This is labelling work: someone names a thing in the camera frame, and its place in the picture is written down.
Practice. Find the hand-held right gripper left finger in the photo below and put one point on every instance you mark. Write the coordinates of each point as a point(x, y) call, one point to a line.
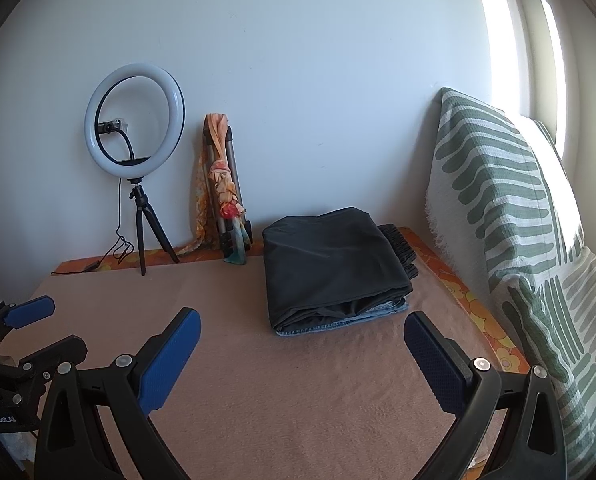
point(170, 360)

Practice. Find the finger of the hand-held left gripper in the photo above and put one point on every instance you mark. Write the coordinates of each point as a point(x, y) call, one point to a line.
point(28, 311)
point(63, 352)

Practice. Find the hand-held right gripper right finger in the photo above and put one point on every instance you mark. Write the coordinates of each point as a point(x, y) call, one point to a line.
point(435, 365)

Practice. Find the black pants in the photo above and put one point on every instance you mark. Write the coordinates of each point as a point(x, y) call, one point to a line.
point(328, 260)

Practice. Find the folded blue jeans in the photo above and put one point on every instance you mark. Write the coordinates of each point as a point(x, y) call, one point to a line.
point(328, 328)

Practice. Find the pale green striped pillow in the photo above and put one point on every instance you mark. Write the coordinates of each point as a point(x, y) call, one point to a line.
point(578, 335)

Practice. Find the window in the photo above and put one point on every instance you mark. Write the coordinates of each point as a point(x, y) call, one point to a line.
point(495, 35)

